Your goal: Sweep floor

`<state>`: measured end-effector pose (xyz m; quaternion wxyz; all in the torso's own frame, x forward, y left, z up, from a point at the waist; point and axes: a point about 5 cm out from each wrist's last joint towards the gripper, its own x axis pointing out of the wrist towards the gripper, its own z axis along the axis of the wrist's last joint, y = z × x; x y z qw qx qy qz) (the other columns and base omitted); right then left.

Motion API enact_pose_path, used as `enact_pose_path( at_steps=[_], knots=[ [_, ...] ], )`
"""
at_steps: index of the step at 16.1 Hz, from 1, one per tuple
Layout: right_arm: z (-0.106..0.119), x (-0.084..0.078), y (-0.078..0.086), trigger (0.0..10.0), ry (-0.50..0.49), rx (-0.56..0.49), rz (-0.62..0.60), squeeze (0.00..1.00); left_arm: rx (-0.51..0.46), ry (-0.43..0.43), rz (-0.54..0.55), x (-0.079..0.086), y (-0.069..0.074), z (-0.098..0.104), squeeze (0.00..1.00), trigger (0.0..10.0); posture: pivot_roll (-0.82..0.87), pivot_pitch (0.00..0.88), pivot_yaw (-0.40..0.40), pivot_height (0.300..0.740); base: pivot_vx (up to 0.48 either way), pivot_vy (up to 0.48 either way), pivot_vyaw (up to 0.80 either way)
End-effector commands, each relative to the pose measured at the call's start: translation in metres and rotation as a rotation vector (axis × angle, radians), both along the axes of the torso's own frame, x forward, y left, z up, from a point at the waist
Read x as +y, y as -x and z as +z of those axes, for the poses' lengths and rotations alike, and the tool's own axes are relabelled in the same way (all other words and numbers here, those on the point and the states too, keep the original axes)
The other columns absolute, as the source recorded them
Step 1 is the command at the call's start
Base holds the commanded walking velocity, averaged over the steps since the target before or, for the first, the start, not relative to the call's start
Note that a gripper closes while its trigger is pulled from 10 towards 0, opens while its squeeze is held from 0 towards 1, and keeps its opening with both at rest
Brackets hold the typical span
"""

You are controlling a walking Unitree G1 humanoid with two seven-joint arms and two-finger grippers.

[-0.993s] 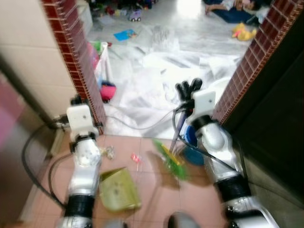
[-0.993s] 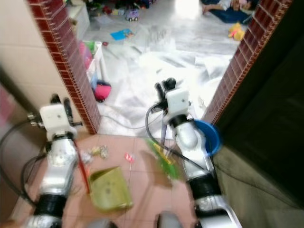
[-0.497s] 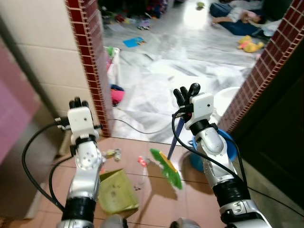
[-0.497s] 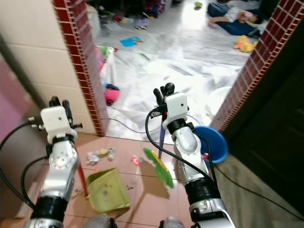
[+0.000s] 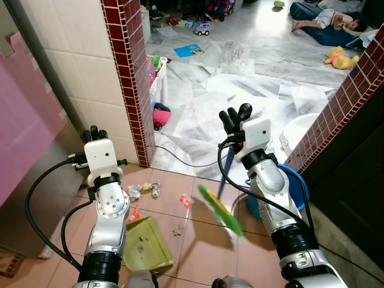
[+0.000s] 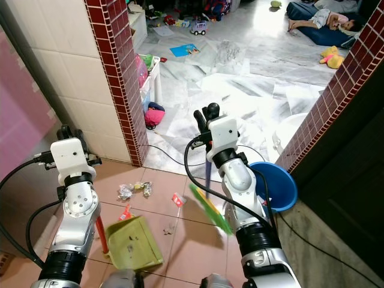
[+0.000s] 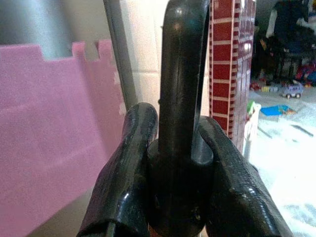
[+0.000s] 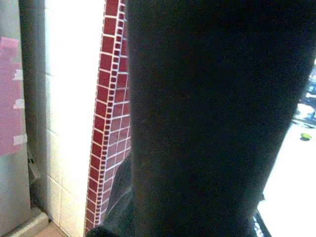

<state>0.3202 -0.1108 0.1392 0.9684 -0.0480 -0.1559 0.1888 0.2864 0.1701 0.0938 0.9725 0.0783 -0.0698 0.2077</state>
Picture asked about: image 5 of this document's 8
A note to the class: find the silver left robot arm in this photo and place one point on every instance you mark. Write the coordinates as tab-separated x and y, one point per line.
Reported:
111	207

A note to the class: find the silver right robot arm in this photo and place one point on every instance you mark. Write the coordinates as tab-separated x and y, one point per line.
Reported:
273	186

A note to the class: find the white plastic bucket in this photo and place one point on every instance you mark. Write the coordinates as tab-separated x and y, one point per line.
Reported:
300	132

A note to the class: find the pink and black bag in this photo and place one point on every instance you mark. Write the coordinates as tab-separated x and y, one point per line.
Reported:
161	117

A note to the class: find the clear crumpled plastic bag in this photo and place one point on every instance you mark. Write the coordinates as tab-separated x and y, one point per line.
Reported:
233	53

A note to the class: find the crumpled silver wrapper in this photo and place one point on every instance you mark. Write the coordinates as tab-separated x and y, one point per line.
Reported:
134	192

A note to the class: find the pink door panel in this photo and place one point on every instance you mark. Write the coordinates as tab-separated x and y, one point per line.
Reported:
27	120

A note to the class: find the crumpled yellow-silver wrapper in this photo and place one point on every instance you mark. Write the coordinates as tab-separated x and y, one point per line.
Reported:
152	189

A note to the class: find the white plastic rack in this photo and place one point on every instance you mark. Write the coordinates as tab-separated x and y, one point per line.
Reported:
161	81

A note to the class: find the small red-white wrapper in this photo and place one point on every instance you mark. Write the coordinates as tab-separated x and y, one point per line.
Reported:
186	201

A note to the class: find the blue plastic basin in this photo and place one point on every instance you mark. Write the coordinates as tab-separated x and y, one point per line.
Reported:
297	189

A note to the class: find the blue picture book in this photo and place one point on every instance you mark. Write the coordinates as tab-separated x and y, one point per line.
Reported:
189	50

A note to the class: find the red paper scrap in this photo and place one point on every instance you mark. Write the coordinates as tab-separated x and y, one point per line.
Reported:
135	214

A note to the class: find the purple toy car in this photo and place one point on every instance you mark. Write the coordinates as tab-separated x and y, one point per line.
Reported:
203	28

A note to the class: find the small brown debris crumbs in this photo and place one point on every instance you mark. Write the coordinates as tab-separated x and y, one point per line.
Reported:
179	230

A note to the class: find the red and blue backpack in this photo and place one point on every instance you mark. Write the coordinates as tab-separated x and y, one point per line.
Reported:
221	8

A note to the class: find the yellow plush toy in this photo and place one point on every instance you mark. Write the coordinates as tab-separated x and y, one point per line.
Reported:
341	59

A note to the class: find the dark blue mattress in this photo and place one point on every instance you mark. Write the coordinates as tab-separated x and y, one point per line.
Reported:
327	37

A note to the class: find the small green ball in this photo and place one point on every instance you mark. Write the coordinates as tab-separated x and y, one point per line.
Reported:
279	3

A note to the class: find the child lying down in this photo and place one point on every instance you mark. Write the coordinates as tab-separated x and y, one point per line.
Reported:
327	20

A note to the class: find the grey robot right leg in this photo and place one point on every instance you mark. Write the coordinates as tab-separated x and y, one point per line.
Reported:
227	282

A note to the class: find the grey robot leg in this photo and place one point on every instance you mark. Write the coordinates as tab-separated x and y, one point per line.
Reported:
140	279
227	282

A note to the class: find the grey robot left leg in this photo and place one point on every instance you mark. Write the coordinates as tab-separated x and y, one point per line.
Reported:
140	279

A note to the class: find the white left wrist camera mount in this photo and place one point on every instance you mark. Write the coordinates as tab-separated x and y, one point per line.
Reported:
103	157

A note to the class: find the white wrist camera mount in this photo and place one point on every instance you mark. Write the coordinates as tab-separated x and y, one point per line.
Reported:
103	157
257	138

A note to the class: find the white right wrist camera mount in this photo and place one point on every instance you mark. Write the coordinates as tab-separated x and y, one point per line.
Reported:
257	138

